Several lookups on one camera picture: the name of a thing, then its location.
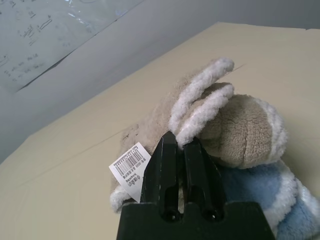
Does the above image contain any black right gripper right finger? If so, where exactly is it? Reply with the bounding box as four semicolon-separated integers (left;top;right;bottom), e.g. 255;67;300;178
183;138;227;222

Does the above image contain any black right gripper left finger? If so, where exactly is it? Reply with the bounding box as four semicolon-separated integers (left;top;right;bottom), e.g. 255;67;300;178
139;131;185;222

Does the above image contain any beige towel with white trim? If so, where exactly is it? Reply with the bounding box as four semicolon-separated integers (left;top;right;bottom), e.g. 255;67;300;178
108;57;289;213

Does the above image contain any folded blue towel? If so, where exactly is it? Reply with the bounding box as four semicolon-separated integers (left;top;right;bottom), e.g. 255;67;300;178
219;159;320;240

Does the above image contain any whiteboard sheet with writing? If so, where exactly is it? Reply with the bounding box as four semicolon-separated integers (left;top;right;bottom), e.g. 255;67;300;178
0;0;146;95

